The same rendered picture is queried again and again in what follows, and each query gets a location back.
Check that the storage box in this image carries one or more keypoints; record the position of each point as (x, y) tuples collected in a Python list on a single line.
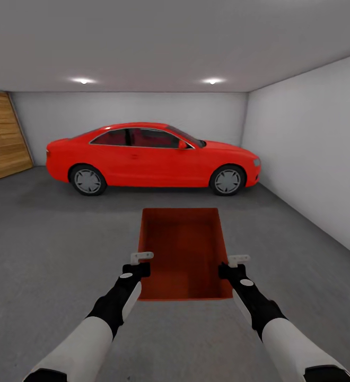
[(188, 247)]

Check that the car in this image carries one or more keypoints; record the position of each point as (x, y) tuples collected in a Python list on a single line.
[(149, 155)]

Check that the garage door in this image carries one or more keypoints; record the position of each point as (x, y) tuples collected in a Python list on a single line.
[(14, 156)]

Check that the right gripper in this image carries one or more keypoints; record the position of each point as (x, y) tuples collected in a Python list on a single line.
[(225, 272)]

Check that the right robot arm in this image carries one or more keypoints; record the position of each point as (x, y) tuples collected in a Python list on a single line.
[(296, 358)]

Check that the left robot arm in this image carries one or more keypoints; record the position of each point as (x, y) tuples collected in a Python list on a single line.
[(79, 357)]

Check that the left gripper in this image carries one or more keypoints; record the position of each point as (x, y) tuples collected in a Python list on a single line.
[(142, 268)]

